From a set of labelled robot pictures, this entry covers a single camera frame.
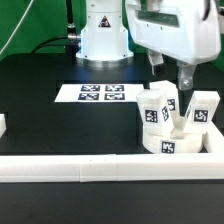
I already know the white cable on backdrop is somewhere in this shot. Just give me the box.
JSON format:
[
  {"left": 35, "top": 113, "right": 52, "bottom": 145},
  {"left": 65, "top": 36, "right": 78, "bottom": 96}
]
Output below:
[{"left": 0, "top": 0, "right": 35, "bottom": 56}]

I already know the black cable on base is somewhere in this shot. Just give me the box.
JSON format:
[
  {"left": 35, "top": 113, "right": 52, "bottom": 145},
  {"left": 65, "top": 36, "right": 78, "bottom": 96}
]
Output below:
[{"left": 31, "top": 0, "right": 82, "bottom": 55}]

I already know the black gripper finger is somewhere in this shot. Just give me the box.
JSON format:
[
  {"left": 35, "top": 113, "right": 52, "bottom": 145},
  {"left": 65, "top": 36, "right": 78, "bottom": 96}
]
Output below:
[
  {"left": 177, "top": 61, "right": 196, "bottom": 91},
  {"left": 147, "top": 50, "right": 166, "bottom": 76}
]

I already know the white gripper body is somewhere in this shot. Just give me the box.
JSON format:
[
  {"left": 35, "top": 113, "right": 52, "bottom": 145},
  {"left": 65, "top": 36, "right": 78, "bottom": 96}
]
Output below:
[{"left": 125, "top": 0, "right": 221, "bottom": 65}]

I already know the white round stool seat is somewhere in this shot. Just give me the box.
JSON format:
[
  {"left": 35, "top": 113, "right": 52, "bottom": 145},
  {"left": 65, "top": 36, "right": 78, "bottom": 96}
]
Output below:
[{"left": 142, "top": 117, "right": 203, "bottom": 154}]

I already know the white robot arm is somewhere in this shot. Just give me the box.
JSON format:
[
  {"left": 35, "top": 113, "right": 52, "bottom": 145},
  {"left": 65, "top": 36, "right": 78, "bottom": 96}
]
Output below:
[{"left": 77, "top": 0, "right": 224, "bottom": 91}]

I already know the white marker sheet with tags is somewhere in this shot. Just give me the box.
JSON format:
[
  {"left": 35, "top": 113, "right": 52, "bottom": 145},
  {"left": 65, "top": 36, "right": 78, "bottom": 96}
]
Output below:
[{"left": 55, "top": 84, "right": 143, "bottom": 103}]

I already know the white U-shaped fence wall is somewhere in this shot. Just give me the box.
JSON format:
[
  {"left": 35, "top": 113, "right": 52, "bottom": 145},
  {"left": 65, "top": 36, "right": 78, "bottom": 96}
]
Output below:
[{"left": 0, "top": 125, "right": 224, "bottom": 182}]

